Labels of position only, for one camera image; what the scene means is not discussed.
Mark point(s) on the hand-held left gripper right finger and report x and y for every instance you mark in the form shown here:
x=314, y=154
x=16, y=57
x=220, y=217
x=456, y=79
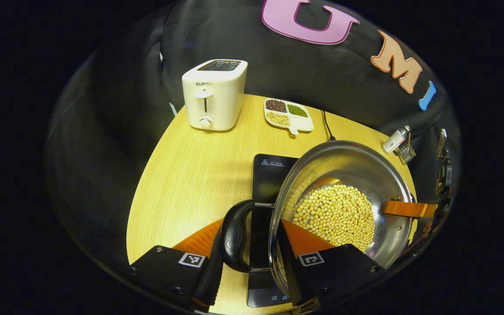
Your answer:
x=335, y=271

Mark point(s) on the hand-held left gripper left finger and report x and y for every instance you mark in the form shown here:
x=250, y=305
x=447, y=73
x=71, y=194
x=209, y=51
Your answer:
x=210, y=280

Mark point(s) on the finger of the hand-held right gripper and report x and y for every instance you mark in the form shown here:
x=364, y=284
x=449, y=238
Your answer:
x=409, y=209

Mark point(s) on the stainless steel pot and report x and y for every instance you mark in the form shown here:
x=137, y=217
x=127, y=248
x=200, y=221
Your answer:
x=344, y=162

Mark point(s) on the black induction cooktop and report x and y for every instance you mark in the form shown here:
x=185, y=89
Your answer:
x=269, y=175

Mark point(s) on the small glass jar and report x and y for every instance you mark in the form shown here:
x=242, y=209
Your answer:
x=406, y=153

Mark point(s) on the pile of yellow soybeans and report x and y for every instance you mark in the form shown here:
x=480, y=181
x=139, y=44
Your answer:
x=335, y=216

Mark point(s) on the clear plastic bottle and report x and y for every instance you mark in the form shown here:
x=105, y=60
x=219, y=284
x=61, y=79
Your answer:
x=394, y=140

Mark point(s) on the white divided dish of beans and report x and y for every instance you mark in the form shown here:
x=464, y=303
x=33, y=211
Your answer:
x=289, y=114

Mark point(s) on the black backdrop cloth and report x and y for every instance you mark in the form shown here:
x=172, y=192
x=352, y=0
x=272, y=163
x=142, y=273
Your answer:
x=322, y=74

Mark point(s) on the white toaster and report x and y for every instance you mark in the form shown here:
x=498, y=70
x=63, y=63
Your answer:
x=215, y=100

